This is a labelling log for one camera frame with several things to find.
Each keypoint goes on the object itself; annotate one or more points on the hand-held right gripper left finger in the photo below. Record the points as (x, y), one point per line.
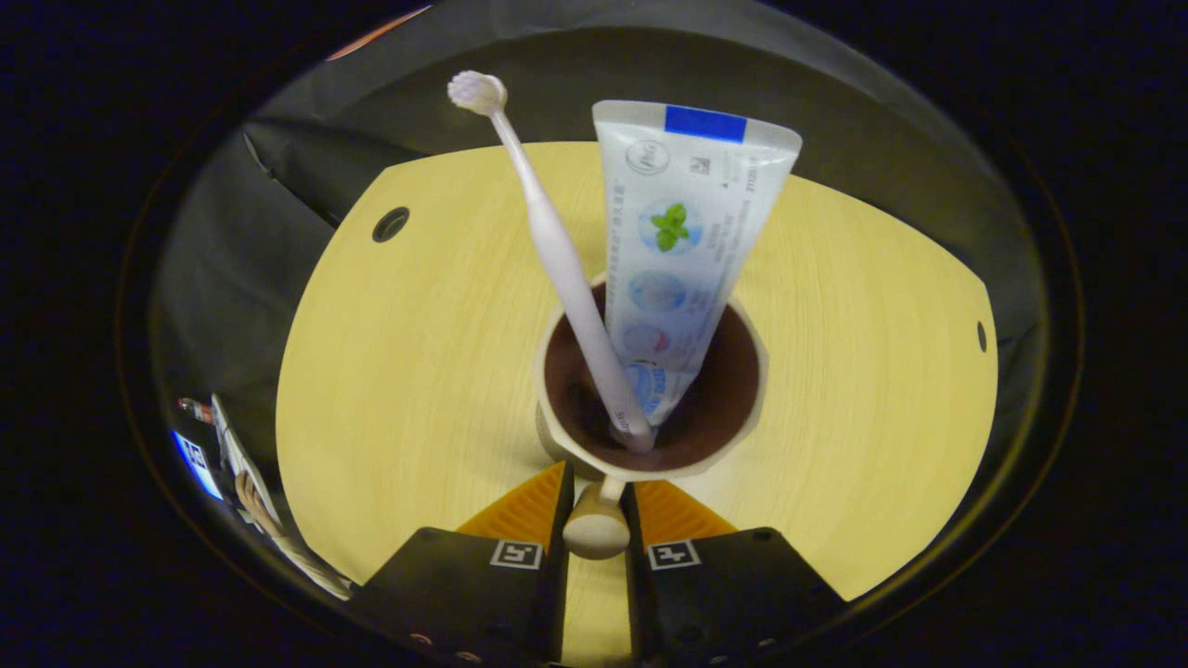
(455, 594)

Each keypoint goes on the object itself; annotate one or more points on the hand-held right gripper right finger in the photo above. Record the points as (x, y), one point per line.
(742, 594)

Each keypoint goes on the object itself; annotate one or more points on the beige cup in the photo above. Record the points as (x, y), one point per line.
(724, 390)

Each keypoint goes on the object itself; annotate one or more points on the pale pink toothbrush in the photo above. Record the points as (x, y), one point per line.
(557, 250)

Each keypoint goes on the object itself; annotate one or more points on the white toothpaste tube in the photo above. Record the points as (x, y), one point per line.
(687, 232)

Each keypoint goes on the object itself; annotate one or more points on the white side table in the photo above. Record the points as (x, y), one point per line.
(237, 441)

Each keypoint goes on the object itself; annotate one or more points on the computer monitor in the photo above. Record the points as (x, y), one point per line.
(195, 464)

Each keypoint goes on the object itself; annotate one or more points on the plastic drink bottle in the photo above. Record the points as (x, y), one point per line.
(195, 409)

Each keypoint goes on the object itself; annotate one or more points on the black desk grommet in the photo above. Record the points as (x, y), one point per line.
(391, 224)
(981, 336)

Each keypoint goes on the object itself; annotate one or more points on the black backdrop cloth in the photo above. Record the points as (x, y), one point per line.
(306, 158)

